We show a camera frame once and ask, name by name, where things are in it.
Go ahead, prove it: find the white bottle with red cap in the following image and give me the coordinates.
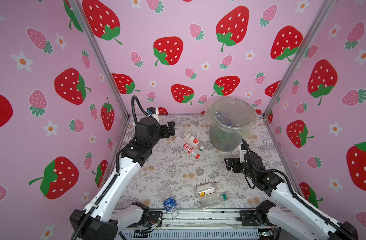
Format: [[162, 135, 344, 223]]
[[174, 137, 200, 159]]

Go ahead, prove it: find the Pocari bottle blue label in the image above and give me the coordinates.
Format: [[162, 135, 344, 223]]
[[158, 185, 179, 219]]

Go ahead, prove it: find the clear bottle purple red label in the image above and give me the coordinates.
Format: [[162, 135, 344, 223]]
[[215, 111, 240, 127]]

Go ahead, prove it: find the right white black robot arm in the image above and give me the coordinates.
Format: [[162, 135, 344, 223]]
[[224, 150, 358, 240]]

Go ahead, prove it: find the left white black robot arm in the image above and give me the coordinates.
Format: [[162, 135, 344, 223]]
[[70, 117, 175, 240]]

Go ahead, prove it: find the grey mesh waste bin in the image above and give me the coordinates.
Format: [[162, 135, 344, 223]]
[[209, 98, 257, 152]]

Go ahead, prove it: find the translucent yellow bin liner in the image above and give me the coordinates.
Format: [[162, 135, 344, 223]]
[[204, 98, 258, 138]]

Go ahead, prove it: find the bottle with red white label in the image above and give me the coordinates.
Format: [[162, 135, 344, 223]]
[[183, 132, 205, 152]]

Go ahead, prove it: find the clear bottle beige label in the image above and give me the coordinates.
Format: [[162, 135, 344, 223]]
[[193, 183, 219, 199]]

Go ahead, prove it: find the clear bottle with green ring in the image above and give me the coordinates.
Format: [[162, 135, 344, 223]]
[[200, 192, 230, 209]]

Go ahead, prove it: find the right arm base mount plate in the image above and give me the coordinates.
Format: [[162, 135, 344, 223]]
[[238, 210, 274, 227]]

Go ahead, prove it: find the aluminium front rail frame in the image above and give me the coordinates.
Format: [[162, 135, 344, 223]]
[[112, 209, 286, 240]]

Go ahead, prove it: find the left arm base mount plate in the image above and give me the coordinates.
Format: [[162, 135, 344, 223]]
[[130, 211, 163, 228]]

